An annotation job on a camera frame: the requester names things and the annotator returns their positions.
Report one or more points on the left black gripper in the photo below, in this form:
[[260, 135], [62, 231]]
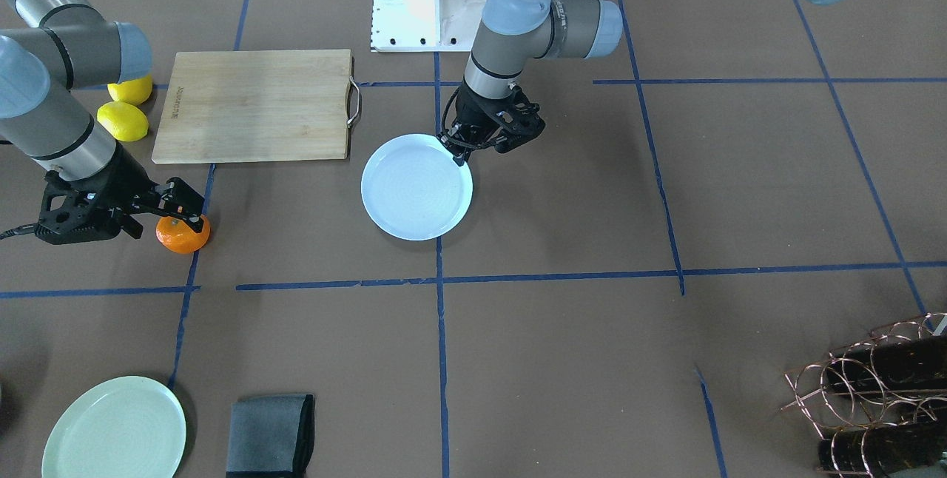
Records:
[[474, 113]]

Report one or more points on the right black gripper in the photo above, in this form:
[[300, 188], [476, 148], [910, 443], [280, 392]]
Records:
[[124, 179]]

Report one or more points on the orange fruit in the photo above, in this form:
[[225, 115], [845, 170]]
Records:
[[177, 237]]

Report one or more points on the light blue plate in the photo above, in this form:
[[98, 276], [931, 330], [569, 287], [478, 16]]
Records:
[[412, 188]]

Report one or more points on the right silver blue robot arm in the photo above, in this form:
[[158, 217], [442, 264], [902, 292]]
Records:
[[65, 44]]

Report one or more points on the light green plate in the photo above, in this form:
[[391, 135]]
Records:
[[128, 426]]

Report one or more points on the yellow lemon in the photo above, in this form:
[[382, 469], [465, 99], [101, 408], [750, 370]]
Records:
[[125, 122], [134, 92]]

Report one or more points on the wooden cutting board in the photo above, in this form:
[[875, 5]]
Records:
[[256, 106]]

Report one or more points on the folded grey cloth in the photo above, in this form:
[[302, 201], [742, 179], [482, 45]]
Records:
[[271, 436]]

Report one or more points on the dark wine bottle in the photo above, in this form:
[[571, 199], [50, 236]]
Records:
[[909, 368], [908, 450]]

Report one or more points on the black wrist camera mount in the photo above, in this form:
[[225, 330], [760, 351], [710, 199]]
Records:
[[518, 119]]

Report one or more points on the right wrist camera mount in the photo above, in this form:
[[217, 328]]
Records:
[[68, 218]]

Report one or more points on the copper wire bottle rack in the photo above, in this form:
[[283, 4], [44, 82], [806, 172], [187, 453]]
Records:
[[877, 405]]

